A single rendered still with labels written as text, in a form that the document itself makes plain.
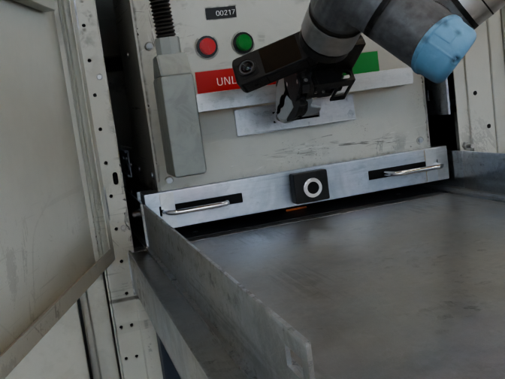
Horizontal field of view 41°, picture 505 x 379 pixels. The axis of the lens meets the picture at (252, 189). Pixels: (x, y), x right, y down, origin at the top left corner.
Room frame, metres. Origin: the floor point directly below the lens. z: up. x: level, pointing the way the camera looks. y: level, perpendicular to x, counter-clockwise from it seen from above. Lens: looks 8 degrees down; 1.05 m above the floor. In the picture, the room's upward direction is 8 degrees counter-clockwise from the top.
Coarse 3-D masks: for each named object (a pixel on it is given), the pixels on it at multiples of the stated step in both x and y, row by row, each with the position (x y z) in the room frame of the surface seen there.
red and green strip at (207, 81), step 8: (360, 56) 1.16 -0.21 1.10; (368, 56) 1.16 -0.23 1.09; (376, 56) 1.17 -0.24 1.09; (360, 64) 1.16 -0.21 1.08; (368, 64) 1.16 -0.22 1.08; (376, 64) 1.17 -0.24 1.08; (200, 72) 1.08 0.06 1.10; (208, 72) 1.09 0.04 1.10; (216, 72) 1.09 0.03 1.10; (224, 72) 1.10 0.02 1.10; (232, 72) 1.10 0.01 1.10; (360, 72) 1.16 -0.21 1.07; (200, 80) 1.08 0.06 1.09; (208, 80) 1.09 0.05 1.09; (216, 80) 1.09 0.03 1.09; (224, 80) 1.10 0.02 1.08; (232, 80) 1.10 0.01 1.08; (200, 88) 1.08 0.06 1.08; (208, 88) 1.09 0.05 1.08; (216, 88) 1.09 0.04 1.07; (224, 88) 1.09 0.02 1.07; (232, 88) 1.10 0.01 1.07
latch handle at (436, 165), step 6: (438, 162) 1.17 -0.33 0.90; (414, 168) 1.13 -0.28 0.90; (420, 168) 1.13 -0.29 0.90; (426, 168) 1.13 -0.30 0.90; (432, 168) 1.14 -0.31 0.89; (438, 168) 1.14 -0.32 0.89; (384, 174) 1.14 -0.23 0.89; (390, 174) 1.13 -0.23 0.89; (396, 174) 1.12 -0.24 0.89; (402, 174) 1.12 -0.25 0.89
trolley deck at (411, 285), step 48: (240, 240) 0.98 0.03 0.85; (288, 240) 0.94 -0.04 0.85; (336, 240) 0.90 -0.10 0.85; (384, 240) 0.86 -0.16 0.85; (432, 240) 0.83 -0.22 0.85; (480, 240) 0.80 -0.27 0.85; (144, 288) 0.84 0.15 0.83; (288, 288) 0.70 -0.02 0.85; (336, 288) 0.68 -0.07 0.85; (384, 288) 0.66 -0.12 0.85; (432, 288) 0.64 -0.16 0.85; (480, 288) 0.62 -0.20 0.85; (192, 336) 0.59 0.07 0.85; (336, 336) 0.54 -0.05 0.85; (384, 336) 0.53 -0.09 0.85; (432, 336) 0.51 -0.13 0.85; (480, 336) 0.50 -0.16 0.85
